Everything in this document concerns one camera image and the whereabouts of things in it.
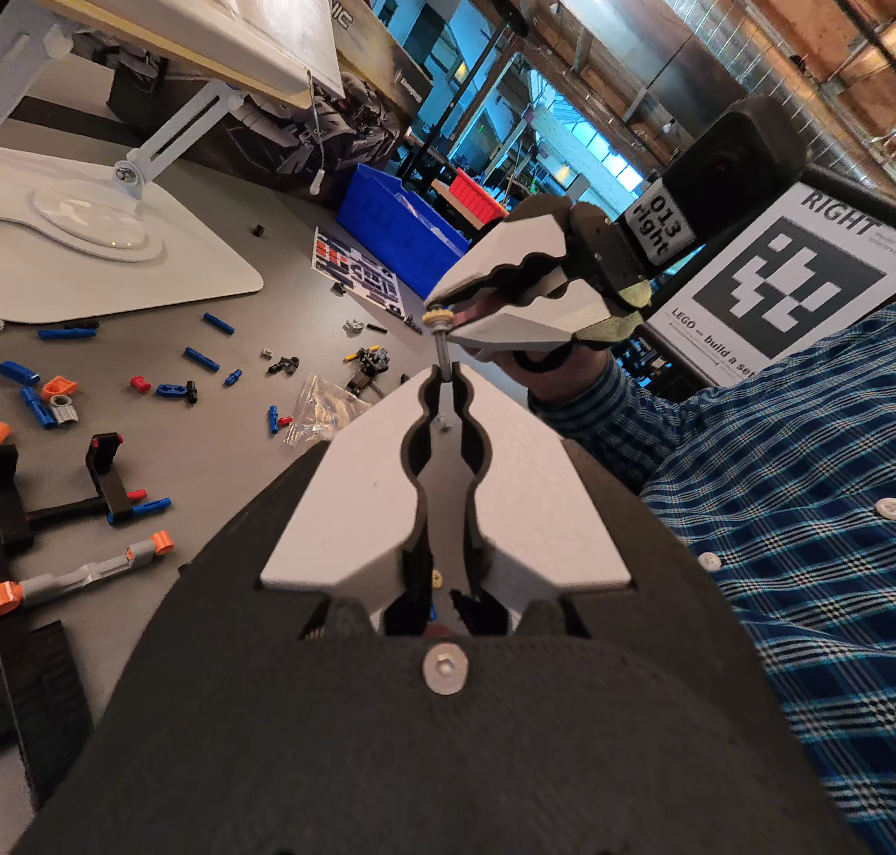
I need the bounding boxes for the black lego frame assembly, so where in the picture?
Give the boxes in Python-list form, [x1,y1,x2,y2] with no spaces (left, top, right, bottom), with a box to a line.
[0,421,172,800]

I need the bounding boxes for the clear plastic bag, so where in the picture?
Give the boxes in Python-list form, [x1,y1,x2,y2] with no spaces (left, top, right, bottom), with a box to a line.
[283,374,372,446]

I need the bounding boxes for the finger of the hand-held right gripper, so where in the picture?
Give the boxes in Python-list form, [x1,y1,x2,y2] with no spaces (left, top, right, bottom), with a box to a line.
[447,283,620,365]
[425,213,571,308]

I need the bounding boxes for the framed marker sign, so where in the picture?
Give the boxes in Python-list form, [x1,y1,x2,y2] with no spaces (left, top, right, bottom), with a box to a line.
[640,182,896,389]

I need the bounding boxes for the red plastic bin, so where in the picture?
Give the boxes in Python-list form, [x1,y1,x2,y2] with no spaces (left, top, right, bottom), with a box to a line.
[448,168,506,228]

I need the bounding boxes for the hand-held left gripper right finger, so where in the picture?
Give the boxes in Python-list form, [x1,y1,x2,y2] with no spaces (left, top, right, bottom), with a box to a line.
[452,362,632,623]

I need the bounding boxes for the person's torso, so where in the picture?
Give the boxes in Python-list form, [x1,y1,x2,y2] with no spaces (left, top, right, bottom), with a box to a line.
[640,302,896,855]

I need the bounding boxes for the dark printed lego box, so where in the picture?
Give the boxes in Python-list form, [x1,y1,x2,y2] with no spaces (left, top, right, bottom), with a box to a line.
[105,0,435,198]

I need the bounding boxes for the white book stand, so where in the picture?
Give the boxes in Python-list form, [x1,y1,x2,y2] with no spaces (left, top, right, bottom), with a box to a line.
[0,0,344,326]

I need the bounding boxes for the blue plastic bin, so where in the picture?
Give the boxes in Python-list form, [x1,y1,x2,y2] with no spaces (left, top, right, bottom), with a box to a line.
[336,162,471,299]

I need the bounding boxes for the scattered blue lego pins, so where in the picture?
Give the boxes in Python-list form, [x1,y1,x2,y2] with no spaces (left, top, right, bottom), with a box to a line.
[0,313,281,436]

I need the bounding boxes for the small yellow axle lego assembly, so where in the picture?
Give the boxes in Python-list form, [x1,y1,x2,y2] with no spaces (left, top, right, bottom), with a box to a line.
[344,346,390,397]

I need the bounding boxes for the person's right hand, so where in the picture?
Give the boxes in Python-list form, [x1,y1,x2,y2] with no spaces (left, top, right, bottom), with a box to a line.
[479,343,610,404]

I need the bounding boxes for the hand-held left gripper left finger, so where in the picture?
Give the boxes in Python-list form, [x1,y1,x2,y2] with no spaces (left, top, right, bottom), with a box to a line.
[259,367,443,630]

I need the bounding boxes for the grey lego actuator orange ends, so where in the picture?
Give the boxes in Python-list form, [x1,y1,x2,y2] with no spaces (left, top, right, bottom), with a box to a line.
[0,531,174,617]

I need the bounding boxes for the lego sticker sheet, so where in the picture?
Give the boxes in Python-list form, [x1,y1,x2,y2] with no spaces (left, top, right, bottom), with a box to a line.
[310,227,403,317]

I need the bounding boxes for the person's right forearm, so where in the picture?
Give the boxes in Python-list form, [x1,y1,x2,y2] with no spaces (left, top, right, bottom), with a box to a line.
[528,355,694,492]

